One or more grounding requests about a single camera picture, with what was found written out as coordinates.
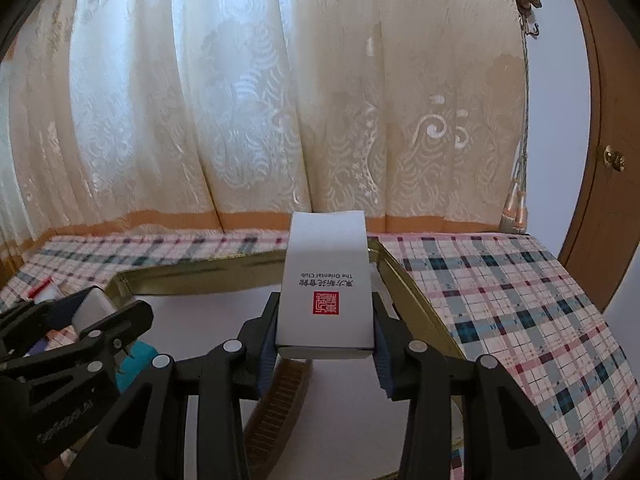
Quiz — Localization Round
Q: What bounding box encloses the red printed box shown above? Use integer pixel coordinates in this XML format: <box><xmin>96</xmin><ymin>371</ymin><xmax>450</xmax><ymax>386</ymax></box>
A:
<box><xmin>27</xmin><ymin>278</ymin><xmax>58</xmax><ymax>302</ymax></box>

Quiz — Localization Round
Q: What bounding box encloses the cream lace curtain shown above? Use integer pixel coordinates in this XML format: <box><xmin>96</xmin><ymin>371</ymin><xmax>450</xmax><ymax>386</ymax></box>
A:
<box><xmin>1</xmin><ymin>0</ymin><xmax>526</xmax><ymax>269</ymax></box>

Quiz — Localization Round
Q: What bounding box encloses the wooden door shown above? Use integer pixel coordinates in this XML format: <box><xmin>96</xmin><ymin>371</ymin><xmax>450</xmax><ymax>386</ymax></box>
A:
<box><xmin>560</xmin><ymin>0</ymin><xmax>639</xmax><ymax>312</ymax></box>

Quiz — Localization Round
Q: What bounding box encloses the plaid tablecloth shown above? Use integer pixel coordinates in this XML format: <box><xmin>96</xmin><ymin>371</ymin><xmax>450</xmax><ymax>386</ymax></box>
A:
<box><xmin>1</xmin><ymin>232</ymin><xmax>639</xmax><ymax>479</ymax></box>

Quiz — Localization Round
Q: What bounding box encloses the brass door knob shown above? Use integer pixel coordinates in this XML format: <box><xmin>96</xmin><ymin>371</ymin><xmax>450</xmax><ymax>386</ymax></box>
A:
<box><xmin>603</xmin><ymin>145</ymin><xmax>626</xmax><ymax>172</ymax></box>

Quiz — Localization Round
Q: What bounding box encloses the brown wooden comb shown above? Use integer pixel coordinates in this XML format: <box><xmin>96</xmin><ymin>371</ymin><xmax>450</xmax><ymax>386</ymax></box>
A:
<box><xmin>244</xmin><ymin>359</ymin><xmax>312</xmax><ymax>479</ymax></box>

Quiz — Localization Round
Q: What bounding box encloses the gold tin storage box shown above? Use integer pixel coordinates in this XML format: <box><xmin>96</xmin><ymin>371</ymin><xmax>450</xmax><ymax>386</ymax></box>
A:
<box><xmin>60</xmin><ymin>238</ymin><xmax>469</xmax><ymax>480</ymax></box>

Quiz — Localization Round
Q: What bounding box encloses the curtain tieback tassel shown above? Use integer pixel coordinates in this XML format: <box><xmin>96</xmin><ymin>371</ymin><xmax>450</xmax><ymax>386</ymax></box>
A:
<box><xmin>499</xmin><ymin>34</ymin><xmax>529</xmax><ymax>234</ymax></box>

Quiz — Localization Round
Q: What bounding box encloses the white cardboard box red seal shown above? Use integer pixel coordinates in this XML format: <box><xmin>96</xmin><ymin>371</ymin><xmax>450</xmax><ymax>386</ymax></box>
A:
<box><xmin>276</xmin><ymin>210</ymin><xmax>374</xmax><ymax>360</ymax></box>

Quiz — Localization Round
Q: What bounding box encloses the teal block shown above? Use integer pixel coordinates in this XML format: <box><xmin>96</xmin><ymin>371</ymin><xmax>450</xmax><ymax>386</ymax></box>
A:
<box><xmin>115</xmin><ymin>341</ymin><xmax>158</xmax><ymax>393</ymax></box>

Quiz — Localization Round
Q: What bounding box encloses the brass curtain hook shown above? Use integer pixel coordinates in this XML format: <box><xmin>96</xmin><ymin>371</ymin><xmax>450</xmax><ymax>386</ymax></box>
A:
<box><xmin>515</xmin><ymin>0</ymin><xmax>542</xmax><ymax>38</ymax></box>

